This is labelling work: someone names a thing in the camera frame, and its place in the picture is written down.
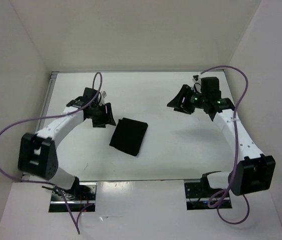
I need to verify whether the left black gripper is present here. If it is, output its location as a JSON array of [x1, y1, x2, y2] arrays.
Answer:
[[88, 102, 116, 129]]

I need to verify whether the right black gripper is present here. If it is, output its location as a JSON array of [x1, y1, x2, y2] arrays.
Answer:
[[167, 84, 207, 115]]

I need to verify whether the black skirt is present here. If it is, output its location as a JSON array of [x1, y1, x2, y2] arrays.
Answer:
[[109, 117, 148, 157]]

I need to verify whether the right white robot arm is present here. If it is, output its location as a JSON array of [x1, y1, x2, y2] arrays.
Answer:
[[167, 77, 275, 197]]

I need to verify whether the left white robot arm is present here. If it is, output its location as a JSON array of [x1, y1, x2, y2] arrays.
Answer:
[[18, 87, 116, 200]]

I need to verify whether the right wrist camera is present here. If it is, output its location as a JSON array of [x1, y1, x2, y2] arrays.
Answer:
[[193, 75, 201, 93]]

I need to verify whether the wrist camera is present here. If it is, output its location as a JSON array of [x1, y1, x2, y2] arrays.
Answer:
[[99, 91, 107, 105], [193, 75, 201, 93]]

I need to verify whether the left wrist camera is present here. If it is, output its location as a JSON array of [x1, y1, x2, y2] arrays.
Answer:
[[99, 91, 107, 105]]

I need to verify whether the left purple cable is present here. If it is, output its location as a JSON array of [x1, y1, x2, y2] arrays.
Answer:
[[0, 71, 104, 235]]

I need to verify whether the purple cable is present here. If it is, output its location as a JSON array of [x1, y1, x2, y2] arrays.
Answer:
[[198, 64, 250, 224], [0, 71, 104, 235]]

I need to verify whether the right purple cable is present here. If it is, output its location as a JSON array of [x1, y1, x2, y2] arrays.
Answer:
[[198, 64, 250, 224]]

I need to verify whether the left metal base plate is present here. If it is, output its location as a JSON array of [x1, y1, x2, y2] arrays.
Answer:
[[49, 182, 97, 213]]

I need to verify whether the metal base plate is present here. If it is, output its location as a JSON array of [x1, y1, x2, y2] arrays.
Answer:
[[184, 179, 220, 211], [49, 182, 97, 213]]

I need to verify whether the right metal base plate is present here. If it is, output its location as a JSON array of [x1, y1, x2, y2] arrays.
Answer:
[[184, 179, 220, 211]]

